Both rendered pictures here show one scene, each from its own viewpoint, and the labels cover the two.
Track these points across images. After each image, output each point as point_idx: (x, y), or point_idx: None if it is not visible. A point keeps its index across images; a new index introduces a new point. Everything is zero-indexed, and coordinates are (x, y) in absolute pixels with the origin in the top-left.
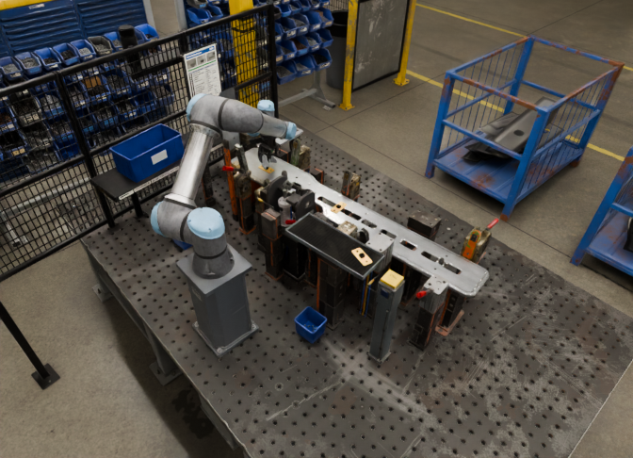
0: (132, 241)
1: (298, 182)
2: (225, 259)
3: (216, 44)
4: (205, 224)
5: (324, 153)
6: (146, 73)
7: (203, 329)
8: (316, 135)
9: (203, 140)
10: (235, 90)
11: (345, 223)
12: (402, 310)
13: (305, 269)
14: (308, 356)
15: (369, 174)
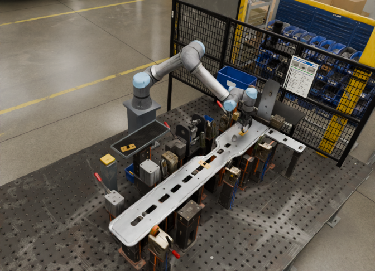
0: (204, 109)
1: (230, 146)
2: (136, 101)
3: (318, 66)
4: (136, 77)
5: (324, 196)
6: (269, 49)
7: None
8: (351, 193)
9: (176, 57)
10: (317, 105)
11: (173, 155)
12: None
13: None
14: (118, 175)
15: (303, 227)
